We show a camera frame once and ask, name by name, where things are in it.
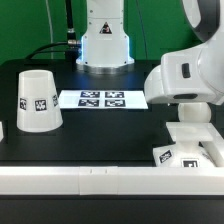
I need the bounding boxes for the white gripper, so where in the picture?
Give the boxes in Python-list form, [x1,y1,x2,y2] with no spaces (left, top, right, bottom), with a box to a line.
[144,41,224,105]

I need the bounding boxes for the white lamp base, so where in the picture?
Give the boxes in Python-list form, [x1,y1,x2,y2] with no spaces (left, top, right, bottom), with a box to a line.
[153,122,217,168]

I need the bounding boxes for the white lamp bulb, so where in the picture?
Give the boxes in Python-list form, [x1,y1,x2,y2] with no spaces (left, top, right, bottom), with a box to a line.
[178,102,211,123]

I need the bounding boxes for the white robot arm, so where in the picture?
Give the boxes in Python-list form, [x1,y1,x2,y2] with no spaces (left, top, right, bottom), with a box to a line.
[76,0,224,105]

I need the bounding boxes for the white lamp shade cone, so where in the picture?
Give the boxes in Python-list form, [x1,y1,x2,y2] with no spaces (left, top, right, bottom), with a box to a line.
[17,70,63,133]

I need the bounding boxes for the white marker sheet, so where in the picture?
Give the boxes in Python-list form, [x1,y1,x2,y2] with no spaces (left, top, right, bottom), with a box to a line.
[59,90,148,109]

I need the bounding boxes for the white block left edge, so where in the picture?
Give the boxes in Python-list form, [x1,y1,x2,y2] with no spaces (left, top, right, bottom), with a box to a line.
[0,121,4,142]

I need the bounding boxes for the white right rail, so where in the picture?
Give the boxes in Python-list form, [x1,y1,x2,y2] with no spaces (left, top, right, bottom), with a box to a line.
[199,126,224,168]

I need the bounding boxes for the white rail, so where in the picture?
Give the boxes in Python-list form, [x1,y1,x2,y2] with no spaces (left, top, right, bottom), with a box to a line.
[0,166,224,195]
[199,126,224,168]

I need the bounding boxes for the black cable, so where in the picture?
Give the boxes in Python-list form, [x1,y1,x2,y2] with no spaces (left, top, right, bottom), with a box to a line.
[24,0,82,60]

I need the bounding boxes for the white front rail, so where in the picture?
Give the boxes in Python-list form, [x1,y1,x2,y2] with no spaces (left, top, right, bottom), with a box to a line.
[0,166,224,195]

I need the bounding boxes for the thin white cable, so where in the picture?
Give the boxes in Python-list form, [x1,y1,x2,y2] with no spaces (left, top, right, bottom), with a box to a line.
[45,0,55,60]

